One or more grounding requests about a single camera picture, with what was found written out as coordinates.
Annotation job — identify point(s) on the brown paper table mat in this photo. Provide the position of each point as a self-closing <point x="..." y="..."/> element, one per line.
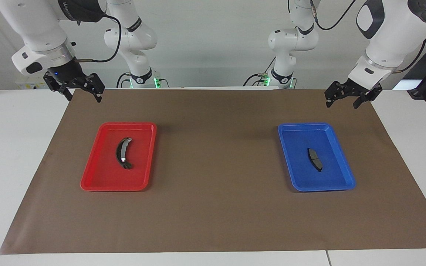
<point x="213" y="214"/>

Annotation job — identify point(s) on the blue plastic tray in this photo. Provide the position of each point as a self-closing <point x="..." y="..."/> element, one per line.
<point x="309" y="177"/>

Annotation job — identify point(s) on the white wall socket box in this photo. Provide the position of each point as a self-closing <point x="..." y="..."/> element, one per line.
<point x="26" y="85"/>

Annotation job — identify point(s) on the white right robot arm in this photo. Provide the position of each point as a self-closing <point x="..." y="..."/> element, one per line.
<point x="37" y="26"/>

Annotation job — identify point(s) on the red plastic tray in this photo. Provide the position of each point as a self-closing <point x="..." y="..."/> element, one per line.
<point x="118" y="177"/>

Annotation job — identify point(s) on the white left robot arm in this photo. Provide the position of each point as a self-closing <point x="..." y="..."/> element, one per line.
<point x="394" y="33"/>

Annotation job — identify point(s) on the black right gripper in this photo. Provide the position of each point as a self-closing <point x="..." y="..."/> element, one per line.
<point x="67" y="72"/>

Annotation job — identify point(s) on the long curved dark brake pad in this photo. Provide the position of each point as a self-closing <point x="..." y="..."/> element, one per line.
<point x="119" y="151"/>

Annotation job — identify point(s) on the short grey brake pad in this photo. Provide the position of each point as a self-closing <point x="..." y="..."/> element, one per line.
<point x="314" y="159"/>

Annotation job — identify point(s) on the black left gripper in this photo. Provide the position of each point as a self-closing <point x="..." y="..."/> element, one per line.
<point x="346" y="89"/>

